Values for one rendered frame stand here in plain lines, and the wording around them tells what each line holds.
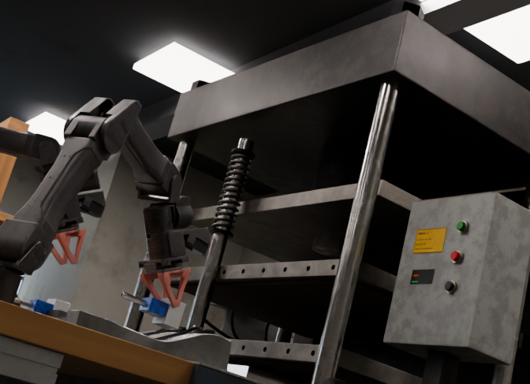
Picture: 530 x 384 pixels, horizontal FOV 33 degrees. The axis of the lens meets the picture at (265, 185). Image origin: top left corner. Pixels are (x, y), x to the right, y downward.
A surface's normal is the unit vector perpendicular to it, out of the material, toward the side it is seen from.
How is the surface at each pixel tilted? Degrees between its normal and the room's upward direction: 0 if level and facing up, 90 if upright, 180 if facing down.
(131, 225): 90
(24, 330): 90
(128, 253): 90
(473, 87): 90
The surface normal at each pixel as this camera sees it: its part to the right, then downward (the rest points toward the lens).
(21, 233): -0.25, -0.66
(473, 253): -0.78, -0.37
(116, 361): 0.55, -0.12
